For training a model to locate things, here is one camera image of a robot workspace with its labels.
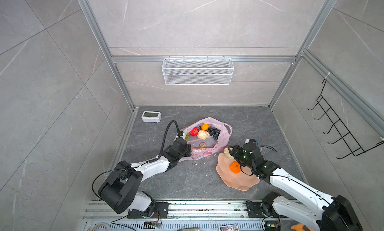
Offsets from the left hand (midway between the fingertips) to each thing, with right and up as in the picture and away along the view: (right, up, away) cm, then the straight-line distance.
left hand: (189, 142), depth 90 cm
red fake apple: (+3, +6, +8) cm, 11 cm away
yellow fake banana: (+9, -3, +5) cm, 11 cm away
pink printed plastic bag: (+15, -4, +6) cm, 16 cm away
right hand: (+23, -3, -6) cm, 24 cm away
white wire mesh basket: (+6, +47, +11) cm, 49 cm away
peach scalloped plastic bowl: (+31, -20, -8) cm, 38 cm away
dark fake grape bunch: (+15, +6, +9) cm, 19 cm away
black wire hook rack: (+71, +11, -23) cm, 75 cm away
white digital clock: (-29, +16, +18) cm, 38 cm away
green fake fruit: (-1, +3, +8) cm, 8 cm away
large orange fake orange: (+27, -13, -7) cm, 30 cm away
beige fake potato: (+21, -4, -11) cm, 24 cm away
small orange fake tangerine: (+10, +9, +10) cm, 17 cm away
